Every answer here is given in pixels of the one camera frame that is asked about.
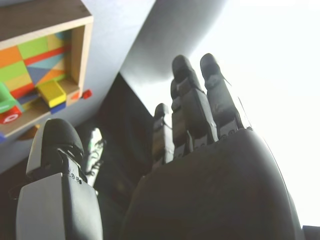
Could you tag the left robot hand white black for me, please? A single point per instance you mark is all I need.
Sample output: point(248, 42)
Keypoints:
point(212, 187)

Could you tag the green cylinder block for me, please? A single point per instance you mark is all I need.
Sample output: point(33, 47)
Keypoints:
point(5, 100)

